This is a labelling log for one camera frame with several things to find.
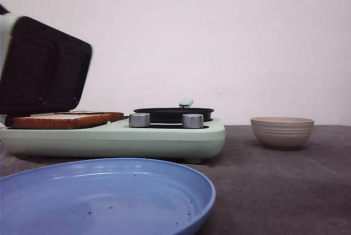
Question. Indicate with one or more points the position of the mint green breakfast maker base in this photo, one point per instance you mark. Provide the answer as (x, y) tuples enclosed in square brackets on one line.
[(118, 139)]

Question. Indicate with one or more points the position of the breakfast maker hinged lid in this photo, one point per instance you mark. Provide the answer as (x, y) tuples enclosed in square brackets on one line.
[(43, 70)]

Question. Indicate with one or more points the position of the silver control knob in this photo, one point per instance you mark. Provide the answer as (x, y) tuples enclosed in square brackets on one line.
[(139, 120), (192, 121)]

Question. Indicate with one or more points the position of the blue plate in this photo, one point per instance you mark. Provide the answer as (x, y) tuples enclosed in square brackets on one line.
[(106, 196)]

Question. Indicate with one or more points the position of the left silver control knob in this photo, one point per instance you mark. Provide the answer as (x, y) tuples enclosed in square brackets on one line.
[(139, 120)]

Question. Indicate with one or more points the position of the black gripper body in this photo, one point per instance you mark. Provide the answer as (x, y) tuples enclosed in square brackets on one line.
[(3, 10)]

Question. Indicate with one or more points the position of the black frying pan green handle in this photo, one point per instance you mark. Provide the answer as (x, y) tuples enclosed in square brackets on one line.
[(175, 114)]

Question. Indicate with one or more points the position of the white bread slice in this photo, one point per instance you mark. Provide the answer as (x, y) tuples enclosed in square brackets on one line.
[(108, 116), (58, 121)]

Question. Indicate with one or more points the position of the right silver control knob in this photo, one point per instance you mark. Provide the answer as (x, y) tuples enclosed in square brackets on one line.
[(192, 121)]

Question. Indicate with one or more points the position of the beige ceramic bowl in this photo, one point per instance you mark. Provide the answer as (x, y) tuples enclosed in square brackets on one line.
[(282, 133)]

